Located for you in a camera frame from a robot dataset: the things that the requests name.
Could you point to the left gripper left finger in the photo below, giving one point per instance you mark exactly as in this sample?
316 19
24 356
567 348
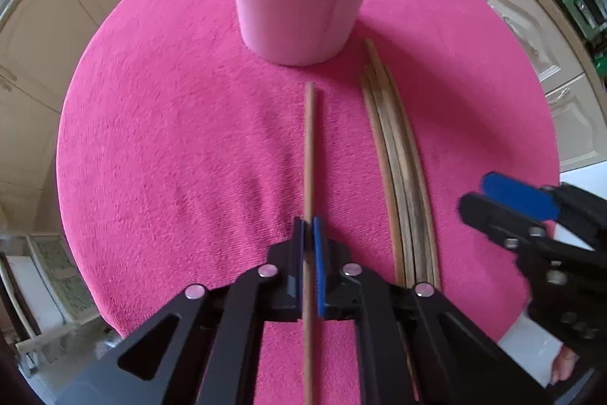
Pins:
203 346

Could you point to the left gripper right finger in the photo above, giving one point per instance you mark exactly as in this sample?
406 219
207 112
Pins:
413 345

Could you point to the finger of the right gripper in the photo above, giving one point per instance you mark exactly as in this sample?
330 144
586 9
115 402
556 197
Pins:
576 210
512 231

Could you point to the pink tablecloth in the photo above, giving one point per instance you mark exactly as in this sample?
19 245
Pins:
180 162

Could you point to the wooden chopstick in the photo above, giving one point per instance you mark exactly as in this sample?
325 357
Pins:
420 219
403 211
387 180
410 218
308 273

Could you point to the person's right hand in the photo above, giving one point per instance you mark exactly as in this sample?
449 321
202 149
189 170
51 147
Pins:
563 365

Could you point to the white trolley rack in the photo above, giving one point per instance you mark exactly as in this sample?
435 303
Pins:
49 306

